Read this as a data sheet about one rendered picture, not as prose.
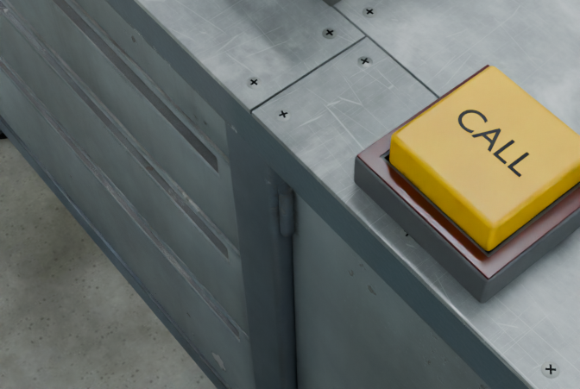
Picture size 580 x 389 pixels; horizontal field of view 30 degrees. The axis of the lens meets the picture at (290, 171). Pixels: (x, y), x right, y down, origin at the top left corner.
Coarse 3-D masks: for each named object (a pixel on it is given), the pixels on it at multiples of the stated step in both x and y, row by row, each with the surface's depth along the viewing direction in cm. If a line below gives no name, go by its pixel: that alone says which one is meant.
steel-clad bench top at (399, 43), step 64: (192, 0) 54; (256, 0) 54; (320, 0) 54; (384, 0) 54; (448, 0) 54; (512, 0) 53; (576, 0) 53; (256, 64) 51; (320, 64) 51; (384, 64) 51; (448, 64) 51; (512, 64) 51; (576, 64) 51; (320, 128) 49; (384, 128) 49; (576, 128) 49; (576, 256) 45; (512, 320) 43; (576, 320) 43; (576, 384) 42
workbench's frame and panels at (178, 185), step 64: (0, 0) 105; (64, 0) 91; (128, 0) 56; (0, 64) 123; (64, 64) 99; (128, 64) 83; (192, 64) 53; (0, 128) 143; (64, 128) 114; (128, 128) 93; (192, 128) 79; (256, 128) 51; (64, 192) 133; (128, 192) 106; (192, 192) 88; (256, 192) 71; (320, 192) 49; (128, 256) 123; (192, 256) 99; (256, 256) 79; (320, 256) 72; (384, 256) 47; (192, 320) 114; (256, 320) 89; (320, 320) 79; (384, 320) 69; (448, 320) 45; (256, 384) 102; (320, 384) 89; (384, 384) 76; (448, 384) 66; (512, 384) 44
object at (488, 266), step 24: (408, 120) 47; (384, 144) 46; (384, 168) 45; (408, 192) 45; (576, 192) 44; (432, 216) 44; (552, 216) 44; (456, 240) 43; (528, 240) 43; (480, 264) 43; (504, 264) 43
